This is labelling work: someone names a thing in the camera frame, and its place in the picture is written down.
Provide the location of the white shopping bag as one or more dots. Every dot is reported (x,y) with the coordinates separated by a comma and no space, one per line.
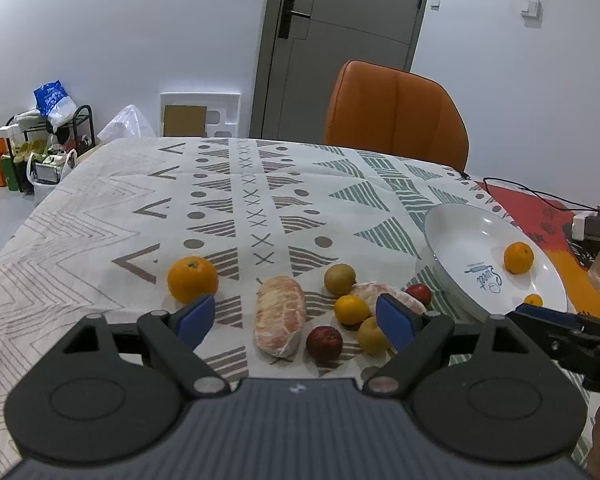
(45,176)

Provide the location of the white foam packaging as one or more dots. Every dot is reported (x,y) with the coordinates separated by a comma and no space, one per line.
(222,110)

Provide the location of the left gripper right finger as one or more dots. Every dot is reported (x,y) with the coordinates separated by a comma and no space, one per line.
(486,392)

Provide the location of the white ceramic plate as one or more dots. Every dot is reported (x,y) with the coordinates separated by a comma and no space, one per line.
(468,246)

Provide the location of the green box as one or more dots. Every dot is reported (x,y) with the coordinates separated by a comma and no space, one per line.
(9,173)

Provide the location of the tiny orange kumquat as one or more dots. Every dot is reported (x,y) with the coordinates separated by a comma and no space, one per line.
(534,300)

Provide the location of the orange leather chair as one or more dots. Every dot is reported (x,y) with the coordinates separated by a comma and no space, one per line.
(381,109)

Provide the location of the dark red plum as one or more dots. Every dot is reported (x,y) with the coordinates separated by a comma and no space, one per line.
(324,343)

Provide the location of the black metal rack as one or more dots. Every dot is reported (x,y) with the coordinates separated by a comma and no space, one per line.
(77,133)

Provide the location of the brown cardboard piece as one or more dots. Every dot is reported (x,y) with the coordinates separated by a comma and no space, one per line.
(184,120)

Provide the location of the blue white bag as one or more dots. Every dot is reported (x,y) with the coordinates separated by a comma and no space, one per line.
(54,104)

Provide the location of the patterned tablecloth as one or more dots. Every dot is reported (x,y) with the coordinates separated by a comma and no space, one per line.
(103,241)

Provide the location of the large orange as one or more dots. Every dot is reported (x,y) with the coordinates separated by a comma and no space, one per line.
(192,277)

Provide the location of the peeled pomelo segment large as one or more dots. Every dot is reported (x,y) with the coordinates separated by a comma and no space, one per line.
(280,317)

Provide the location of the orange in plate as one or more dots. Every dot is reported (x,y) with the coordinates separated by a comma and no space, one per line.
(518,258)

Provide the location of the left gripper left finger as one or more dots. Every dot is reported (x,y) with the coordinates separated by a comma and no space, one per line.
(106,392)

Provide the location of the red orange mat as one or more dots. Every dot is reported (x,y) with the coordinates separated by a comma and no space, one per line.
(548,223)

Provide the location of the wall light switch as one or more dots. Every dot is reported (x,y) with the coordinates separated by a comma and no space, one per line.
(531,9)

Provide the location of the green-brown kiwi fruit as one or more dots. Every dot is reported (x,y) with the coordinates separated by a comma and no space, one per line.
(340,279)

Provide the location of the yellow-green round fruit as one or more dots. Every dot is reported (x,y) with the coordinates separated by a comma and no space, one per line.
(371,339)

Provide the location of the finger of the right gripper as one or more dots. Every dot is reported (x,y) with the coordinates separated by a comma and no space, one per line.
(557,332)

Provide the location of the black door handle lock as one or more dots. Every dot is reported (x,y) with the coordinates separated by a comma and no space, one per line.
(287,14)

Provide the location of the grey door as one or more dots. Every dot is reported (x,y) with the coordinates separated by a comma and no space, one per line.
(295,76)

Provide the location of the white plastic bag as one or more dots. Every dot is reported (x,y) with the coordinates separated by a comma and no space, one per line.
(129,123)

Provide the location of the small red apple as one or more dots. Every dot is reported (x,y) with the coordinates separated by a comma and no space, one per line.
(421,292)

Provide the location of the small yellow orange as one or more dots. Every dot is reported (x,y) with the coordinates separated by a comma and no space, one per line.
(351,310)

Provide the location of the white power adapter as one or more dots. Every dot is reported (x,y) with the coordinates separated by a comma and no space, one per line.
(586,226)

